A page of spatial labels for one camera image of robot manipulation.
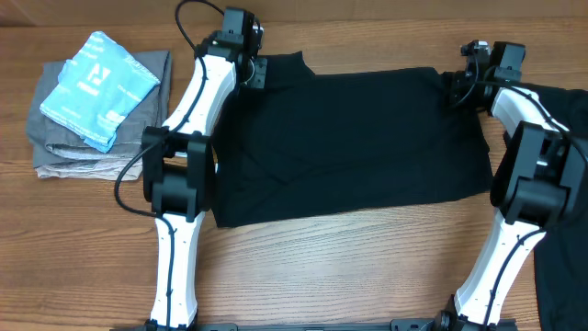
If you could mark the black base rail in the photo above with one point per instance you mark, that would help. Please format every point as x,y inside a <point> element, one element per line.
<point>419,324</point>

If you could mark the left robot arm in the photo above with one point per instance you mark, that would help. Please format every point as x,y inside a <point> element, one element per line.
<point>178,164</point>

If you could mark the light blue folded garment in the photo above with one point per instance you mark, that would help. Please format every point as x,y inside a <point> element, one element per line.
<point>97,90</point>

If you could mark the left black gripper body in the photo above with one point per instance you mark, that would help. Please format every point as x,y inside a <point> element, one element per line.
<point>259,73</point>

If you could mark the grey folded garment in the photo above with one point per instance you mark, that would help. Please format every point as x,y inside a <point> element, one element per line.
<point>58,140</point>

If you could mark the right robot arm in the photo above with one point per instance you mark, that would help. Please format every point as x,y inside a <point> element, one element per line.
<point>535,188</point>

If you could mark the beige folded garment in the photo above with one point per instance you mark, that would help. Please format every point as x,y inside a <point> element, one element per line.
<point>47,165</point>

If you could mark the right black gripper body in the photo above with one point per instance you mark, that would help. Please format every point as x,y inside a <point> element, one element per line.
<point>462,86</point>

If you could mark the black t-shirt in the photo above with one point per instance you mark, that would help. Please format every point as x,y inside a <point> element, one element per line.
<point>308,145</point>

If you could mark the black clothes pile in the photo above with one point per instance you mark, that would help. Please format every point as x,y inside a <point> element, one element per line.
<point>560,259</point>

